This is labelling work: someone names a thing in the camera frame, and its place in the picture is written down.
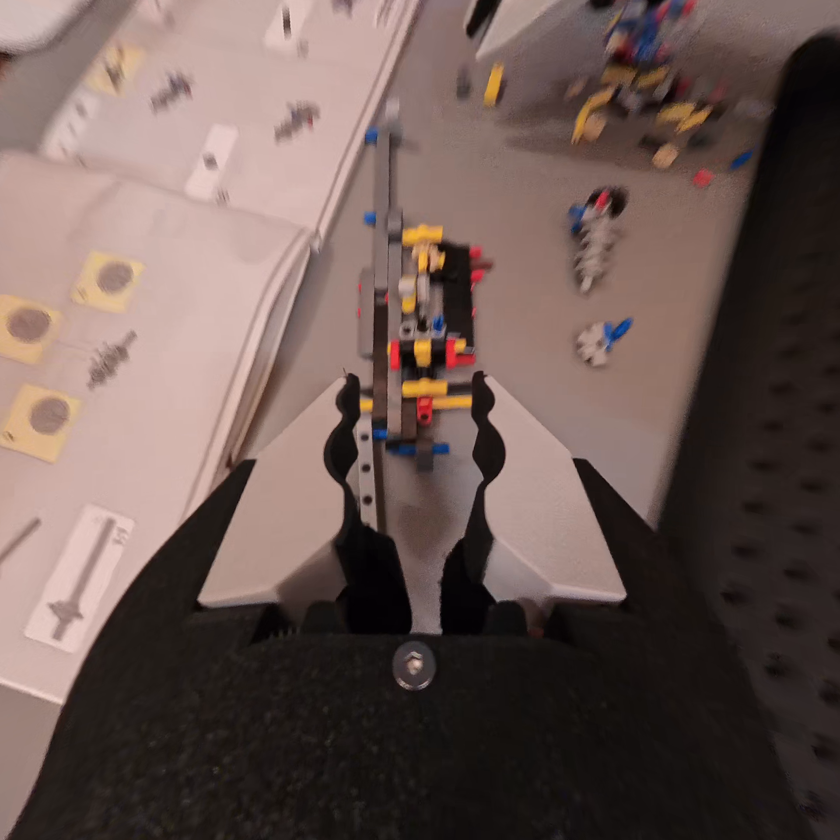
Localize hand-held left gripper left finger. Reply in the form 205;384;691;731
197;373;412;634

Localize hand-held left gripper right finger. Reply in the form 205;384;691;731
441;371;629;634

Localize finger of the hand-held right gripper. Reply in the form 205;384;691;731
462;0;593;63

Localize grey lego gear shaft assembly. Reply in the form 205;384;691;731
566;184;632;295

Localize long dark lego chassis assembly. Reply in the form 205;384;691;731
353;97;497;534

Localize scattered lego pins and connectors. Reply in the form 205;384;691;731
563;0;777;189

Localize small grey and blue lego piece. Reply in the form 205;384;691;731
575;317;635;368

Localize open instruction booklet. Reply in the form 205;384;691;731
0;0;422;704

